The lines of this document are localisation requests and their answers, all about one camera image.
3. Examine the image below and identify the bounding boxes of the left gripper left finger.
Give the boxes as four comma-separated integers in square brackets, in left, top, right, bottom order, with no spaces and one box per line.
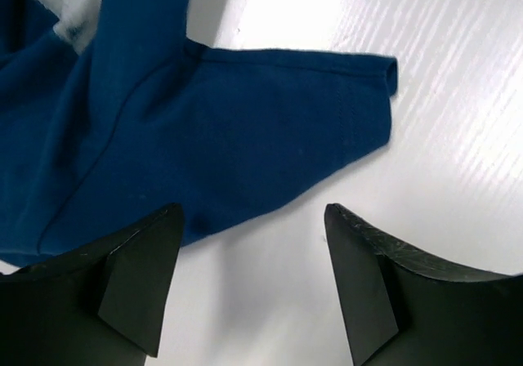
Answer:
[1,204,183,365]

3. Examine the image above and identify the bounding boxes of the blue mickey mouse t-shirt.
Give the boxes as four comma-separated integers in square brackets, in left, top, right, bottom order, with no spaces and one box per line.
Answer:
[1,0,398,266]

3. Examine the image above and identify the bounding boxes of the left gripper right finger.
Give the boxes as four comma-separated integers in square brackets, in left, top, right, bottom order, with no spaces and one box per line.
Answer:
[324,203,522,365]

